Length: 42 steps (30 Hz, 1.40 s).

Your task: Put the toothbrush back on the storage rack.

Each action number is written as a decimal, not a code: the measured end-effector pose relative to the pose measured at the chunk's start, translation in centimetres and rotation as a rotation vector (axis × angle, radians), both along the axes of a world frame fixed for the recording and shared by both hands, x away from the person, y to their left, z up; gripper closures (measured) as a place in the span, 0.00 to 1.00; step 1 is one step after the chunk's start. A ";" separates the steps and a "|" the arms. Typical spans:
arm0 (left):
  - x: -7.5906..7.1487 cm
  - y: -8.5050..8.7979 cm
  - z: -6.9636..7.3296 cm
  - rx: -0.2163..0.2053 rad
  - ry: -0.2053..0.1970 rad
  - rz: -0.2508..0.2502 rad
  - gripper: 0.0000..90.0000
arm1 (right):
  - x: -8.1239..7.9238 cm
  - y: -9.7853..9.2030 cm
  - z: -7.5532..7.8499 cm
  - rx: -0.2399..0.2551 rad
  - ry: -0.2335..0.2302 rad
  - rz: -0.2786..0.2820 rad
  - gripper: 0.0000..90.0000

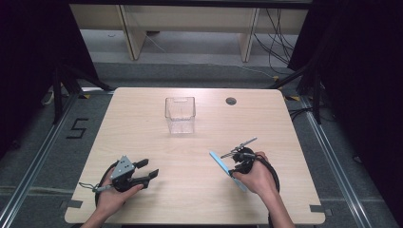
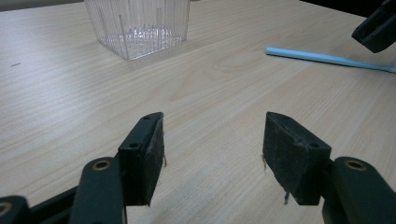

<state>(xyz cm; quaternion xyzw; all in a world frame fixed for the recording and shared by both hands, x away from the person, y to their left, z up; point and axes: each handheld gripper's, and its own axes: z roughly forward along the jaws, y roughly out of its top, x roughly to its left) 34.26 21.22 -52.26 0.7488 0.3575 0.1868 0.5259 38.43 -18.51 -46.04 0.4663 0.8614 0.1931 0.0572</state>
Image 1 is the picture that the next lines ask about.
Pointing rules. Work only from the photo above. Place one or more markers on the person's left hand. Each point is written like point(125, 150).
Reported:
point(116, 197)

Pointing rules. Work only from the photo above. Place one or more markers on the clear plastic container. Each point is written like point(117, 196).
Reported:
point(180, 114)

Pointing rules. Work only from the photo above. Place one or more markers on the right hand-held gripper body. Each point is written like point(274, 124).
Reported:
point(244, 158)

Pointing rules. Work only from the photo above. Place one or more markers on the light blue stick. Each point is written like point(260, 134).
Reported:
point(226, 169)

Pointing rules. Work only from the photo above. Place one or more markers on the black metal stand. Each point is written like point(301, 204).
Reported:
point(65, 91)
point(312, 91)

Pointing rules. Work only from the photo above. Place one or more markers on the metal floor rail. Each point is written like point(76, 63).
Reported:
point(34, 158)
point(335, 158)

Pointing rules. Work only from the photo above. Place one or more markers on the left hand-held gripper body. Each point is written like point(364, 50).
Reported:
point(124, 171)

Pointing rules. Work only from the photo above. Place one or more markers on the person's right hand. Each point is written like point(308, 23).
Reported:
point(258, 178)

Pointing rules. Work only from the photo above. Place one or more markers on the dark curtain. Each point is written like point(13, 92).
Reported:
point(34, 63)
point(358, 95)

